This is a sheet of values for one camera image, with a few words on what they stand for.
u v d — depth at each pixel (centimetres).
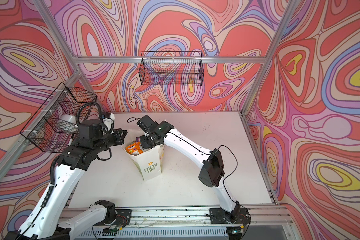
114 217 72
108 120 60
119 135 59
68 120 73
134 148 74
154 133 56
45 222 37
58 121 68
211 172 64
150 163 75
